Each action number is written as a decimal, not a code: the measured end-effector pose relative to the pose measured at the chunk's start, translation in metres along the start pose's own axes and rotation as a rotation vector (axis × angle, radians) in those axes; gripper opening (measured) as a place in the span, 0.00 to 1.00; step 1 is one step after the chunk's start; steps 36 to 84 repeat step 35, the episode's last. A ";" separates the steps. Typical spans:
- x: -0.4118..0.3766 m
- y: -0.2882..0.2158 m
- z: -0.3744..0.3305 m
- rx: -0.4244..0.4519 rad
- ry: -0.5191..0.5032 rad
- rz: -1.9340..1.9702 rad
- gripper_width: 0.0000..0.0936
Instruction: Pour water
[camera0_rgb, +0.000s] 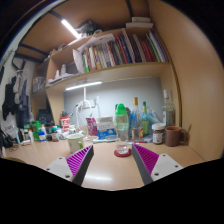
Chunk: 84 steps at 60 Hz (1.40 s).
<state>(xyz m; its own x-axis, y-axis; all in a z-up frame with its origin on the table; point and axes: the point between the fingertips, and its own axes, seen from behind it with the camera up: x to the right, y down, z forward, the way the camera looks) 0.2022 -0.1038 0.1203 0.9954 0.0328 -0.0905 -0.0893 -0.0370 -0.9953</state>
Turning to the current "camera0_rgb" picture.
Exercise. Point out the under-shelf light bar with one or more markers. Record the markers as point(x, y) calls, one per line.
point(83, 85)

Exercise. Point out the wooden shelf unit with books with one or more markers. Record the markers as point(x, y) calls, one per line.
point(116, 50)

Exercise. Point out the red and white can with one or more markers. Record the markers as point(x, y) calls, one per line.
point(65, 124)

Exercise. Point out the tall clear glass bottle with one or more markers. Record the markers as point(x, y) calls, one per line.
point(168, 111)

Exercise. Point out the white box with blue label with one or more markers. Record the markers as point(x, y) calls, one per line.
point(106, 128)

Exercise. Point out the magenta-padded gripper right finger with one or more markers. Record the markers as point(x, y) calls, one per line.
point(148, 160)

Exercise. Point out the dark jar with red label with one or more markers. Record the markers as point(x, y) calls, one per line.
point(54, 135)

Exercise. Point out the flat round red coaster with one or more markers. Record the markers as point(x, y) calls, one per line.
point(116, 154)

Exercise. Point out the pink carton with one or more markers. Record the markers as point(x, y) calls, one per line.
point(91, 126)

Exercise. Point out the ceiling light tube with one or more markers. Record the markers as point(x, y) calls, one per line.
point(70, 28)

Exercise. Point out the brown jar with white lid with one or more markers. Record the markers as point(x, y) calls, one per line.
point(158, 135)

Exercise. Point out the clear bottle with green cap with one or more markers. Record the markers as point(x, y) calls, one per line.
point(122, 125)

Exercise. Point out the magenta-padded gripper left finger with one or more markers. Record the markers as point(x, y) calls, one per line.
point(78, 160)

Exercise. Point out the white bottle with blue label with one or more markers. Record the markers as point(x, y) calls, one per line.
point(42, 135)

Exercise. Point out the dark hanging clothes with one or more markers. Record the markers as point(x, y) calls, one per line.
point(11, 96)

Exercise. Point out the brown ceramic mug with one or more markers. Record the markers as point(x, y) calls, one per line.
point(172, 136)

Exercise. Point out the clear bottle with yellow cap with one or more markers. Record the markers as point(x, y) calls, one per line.
point(135, 120)

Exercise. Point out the green plastic container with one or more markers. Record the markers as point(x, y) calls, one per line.
point(36, 129)

